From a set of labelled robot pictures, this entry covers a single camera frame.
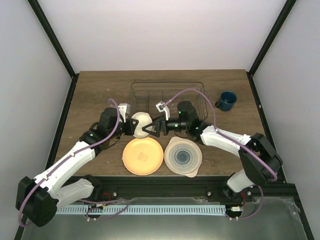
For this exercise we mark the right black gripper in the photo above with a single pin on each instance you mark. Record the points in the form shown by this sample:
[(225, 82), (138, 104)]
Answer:
[(157, 125)]

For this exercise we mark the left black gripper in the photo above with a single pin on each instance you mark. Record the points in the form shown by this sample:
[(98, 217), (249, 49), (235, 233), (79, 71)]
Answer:
[(131, 122)]

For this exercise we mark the cream and teal bowl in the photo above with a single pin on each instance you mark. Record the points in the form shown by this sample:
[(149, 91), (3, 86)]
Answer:
[(143, 119)]

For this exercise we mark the black wire dish rack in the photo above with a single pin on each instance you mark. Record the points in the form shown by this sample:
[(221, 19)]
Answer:
[(144, 95)]

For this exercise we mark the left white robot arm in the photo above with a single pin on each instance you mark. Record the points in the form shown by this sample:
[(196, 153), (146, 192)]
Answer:
[(39, 198)]

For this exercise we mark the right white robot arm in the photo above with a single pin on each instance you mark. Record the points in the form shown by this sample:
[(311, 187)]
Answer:
[(260, 161)]

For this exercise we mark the orange plastic plate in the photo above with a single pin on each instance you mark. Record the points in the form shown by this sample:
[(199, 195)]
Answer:
[(143, 156)]

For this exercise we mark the clear plastic lidded bowl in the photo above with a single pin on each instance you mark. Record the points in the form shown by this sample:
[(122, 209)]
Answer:
[(183, 157)]

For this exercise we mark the dark blue mug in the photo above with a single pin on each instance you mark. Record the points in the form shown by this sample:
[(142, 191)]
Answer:
[(226, 101)]

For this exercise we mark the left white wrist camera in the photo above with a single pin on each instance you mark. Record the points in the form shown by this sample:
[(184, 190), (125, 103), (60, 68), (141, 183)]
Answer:
[(124, 109)]

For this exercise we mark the left black frame post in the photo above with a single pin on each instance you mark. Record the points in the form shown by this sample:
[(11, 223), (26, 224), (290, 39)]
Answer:
[(41, 16)]

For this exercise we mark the black frame post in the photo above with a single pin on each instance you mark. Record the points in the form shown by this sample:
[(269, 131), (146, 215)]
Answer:
[(276, 27), (41, 16)]

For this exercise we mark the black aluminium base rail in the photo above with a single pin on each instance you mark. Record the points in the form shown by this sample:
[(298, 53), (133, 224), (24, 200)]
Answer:
[(213, 188)]

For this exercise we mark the light blue slotted cable duct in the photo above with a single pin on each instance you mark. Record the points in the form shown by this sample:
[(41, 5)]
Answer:
[(203, 210)]

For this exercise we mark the right black frame post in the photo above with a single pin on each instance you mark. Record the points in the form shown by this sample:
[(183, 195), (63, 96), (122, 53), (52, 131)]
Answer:
[(276, 27)]

